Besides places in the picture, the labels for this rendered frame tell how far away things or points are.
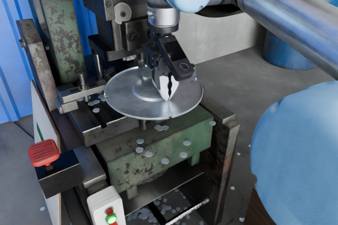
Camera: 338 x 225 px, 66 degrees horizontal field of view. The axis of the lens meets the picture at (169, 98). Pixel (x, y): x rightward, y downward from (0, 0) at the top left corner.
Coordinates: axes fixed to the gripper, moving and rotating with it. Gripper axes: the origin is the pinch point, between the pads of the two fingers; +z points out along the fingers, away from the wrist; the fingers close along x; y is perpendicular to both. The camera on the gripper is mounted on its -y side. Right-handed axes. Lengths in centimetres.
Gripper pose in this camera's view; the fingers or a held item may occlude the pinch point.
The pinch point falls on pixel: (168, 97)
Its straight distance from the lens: 71.1
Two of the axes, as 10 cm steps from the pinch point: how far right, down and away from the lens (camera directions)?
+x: -8.4, 3.0, -4.6
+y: -5.5, -4.6, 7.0
